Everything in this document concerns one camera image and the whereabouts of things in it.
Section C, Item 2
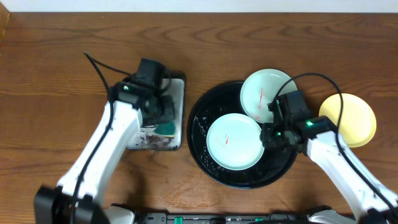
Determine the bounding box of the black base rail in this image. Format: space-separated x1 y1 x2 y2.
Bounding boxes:
102 203 358 224

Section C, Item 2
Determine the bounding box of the light green plate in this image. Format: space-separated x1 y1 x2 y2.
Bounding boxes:
206 113 264 170
240 68 290 123

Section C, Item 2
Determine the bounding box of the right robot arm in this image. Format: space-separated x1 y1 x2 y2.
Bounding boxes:
260 116 397 223

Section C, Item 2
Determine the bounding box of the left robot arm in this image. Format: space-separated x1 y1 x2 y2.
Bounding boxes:
34 78 185 223

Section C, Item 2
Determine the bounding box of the black rectangular soap tray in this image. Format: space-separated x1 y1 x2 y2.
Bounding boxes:
126 72 185 151

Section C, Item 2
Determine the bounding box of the yellow plate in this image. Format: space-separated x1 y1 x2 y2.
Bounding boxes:
318 93 377 147

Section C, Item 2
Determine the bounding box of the green yellow sponge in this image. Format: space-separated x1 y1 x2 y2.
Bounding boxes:
154 121 175 138

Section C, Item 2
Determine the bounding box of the black round tray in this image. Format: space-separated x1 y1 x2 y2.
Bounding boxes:
187 81 297 189

